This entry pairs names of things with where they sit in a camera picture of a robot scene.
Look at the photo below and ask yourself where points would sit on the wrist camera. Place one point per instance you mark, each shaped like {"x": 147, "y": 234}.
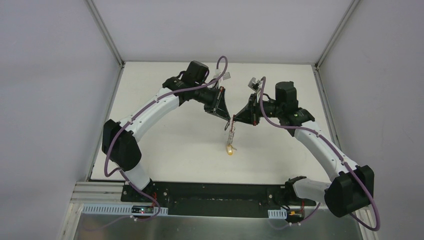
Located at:
{"x": 222, "y": 76}
{"x": 255, "y": 84}

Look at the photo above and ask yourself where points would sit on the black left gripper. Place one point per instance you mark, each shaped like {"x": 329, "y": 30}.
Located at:
{"x": 216, "y": 100}

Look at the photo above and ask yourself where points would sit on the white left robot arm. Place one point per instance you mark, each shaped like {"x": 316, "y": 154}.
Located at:
{"x": 120, "y": 138}

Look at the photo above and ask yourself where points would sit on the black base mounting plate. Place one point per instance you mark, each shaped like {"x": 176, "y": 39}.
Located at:
{"x": 218, "y": 199}

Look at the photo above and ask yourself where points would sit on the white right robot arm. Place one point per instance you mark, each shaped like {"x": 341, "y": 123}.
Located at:
{"x": 350, "y": 186}

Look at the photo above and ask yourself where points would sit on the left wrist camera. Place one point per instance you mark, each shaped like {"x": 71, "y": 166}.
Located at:
{"x": 222, "y": 76}

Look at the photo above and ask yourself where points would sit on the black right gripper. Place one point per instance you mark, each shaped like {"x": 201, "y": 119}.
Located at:
{"x": 253, "y": 108}

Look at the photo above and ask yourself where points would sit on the yellow key tag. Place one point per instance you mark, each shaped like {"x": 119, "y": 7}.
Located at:
{"x": 229, "y": 149}

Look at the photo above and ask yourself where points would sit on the black key tag with key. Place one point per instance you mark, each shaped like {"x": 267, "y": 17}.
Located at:
{"x": 227, "y": 126}

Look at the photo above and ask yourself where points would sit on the red-handled metal key holder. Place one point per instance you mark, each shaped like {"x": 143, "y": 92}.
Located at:
{"x": 231, "y": 132}

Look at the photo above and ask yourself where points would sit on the aluminium frame rail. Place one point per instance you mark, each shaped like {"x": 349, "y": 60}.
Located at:
{"x": 97, "y": 192}

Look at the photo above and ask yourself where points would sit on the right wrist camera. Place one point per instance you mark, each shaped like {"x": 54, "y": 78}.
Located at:
{"x": 255, "y": 84}

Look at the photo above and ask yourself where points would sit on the white cable duct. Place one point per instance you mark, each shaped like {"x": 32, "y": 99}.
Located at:
{"x": 124, "y": 210}

